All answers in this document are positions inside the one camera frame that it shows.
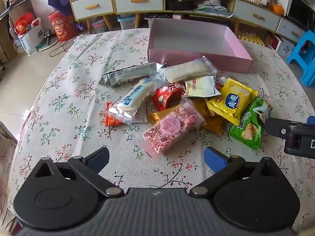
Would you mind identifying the white blue-print snack packet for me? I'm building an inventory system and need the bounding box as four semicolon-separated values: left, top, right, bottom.
106;77;158;125

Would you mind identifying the pink nougat packet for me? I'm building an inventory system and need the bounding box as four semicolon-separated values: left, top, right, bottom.
141;98;207;157

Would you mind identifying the blue plastic stool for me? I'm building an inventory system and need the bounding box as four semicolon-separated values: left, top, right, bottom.
287;29;315;87

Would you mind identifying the small white drawer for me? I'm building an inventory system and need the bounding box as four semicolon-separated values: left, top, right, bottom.
276;17;309;44

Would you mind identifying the floral tablecloth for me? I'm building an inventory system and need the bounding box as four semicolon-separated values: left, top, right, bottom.
7;27;315;231

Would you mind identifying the black microwave oven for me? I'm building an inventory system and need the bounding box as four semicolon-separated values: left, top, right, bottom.
285;0;315;31

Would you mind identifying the red box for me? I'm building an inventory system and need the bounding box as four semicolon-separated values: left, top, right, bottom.
264;31;281;50

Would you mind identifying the loose pile of papers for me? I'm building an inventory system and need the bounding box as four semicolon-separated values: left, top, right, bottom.
195;0;234;18

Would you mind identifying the long silver grey snack packet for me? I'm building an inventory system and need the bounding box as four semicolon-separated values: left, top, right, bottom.
99;62;164;87

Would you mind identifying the white shopping bag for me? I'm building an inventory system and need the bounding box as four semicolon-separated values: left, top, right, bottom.
10;17;45;56

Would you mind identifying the white printed box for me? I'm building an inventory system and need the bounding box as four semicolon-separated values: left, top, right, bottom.
278;39;296;59

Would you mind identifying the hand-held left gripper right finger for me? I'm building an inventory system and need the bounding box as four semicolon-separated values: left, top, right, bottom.
189;147;280;196

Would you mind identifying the clear storage box blue lid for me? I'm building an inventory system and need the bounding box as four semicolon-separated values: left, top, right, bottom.
118;15;136;30

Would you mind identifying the yellow egg tray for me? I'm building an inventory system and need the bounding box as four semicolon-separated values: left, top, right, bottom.
238;31;266;47

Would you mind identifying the yellow packet with blue label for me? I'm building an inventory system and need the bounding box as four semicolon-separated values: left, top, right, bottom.
206;77;259;126

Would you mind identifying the gold snack packet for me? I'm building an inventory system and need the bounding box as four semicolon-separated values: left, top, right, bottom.
150;110;174;126

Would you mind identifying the red snack packet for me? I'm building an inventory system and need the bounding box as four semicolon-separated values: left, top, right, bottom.
151;82;187;113

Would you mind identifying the white roll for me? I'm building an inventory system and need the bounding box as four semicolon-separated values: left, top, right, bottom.
164;56;219;83

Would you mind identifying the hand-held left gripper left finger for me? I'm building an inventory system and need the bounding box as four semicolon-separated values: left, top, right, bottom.
34;147;125;198

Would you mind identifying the red printed bucket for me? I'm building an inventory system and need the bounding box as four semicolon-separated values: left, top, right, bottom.
48;11;77;43

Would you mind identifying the red gift bag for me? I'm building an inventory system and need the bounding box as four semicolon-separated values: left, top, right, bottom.
14;12;40;35

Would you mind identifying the green chips packet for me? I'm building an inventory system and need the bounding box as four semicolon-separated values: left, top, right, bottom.
229;97;273;152

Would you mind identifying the pink cardboard box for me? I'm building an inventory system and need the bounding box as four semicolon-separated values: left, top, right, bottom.
147;18;254;74

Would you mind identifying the black phone stand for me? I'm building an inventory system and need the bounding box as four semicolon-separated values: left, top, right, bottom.
37;29;59;52

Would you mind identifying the cream white snack packet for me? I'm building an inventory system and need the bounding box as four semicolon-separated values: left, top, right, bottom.
184;76;222;98

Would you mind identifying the clear box with black lid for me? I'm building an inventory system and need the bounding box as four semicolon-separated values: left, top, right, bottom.
145;13;173;27

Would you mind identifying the wooden cabinet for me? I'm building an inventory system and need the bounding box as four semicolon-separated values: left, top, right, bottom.
64;0;309;46

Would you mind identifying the white drawer with orange handle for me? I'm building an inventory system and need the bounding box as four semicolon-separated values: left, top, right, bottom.
114;0;164;14
71;0;114;21
233;0;281;33

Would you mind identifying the orange biscuit packet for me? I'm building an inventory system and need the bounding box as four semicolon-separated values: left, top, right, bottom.
105;101;148;127

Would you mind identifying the purple hat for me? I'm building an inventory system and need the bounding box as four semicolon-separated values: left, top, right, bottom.
47;0;73;17

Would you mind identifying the dark orange snack packet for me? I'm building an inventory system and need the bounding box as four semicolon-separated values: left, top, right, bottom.
191;98;225;136

